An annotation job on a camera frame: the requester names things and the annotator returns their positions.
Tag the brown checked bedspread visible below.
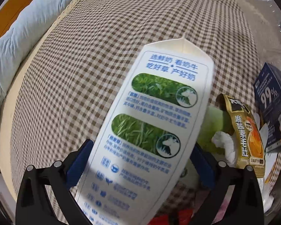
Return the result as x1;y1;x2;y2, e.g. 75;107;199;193
9;0;281;218

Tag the white tissue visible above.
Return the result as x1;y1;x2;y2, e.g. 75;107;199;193
212;131;239;167

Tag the wooden headboard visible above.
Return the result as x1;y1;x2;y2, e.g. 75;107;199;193
0;0;43;48

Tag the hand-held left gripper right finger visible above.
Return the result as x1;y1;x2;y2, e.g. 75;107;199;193
190;143;265;225

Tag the light blue duvet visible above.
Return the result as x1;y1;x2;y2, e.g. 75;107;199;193
0;0;90;156

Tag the beige bed sheet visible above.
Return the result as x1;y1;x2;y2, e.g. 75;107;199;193
0;0;95;193

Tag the white milk carton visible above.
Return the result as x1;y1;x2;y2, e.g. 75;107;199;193
74;32;214;225

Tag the gold snack packet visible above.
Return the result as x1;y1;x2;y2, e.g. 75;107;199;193
217;93;266;179

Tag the green plastic bag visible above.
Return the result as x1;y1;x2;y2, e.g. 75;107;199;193
197;105;236;156

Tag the dark blue cardboard box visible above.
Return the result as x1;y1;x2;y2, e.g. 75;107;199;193
253;62;281;154

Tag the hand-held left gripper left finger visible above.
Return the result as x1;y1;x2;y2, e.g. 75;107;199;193
15;139;96;225

